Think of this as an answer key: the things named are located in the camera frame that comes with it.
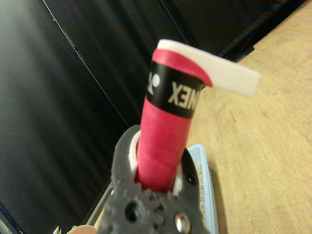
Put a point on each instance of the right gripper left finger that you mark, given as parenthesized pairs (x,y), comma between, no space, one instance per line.
(122,175)

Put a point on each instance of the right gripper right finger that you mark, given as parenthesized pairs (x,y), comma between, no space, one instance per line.
(189,207)

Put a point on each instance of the blue litter tray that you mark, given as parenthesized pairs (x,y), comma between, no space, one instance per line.
(210,195)

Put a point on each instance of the black curtain stand foot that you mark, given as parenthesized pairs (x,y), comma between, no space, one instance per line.
(240,50)

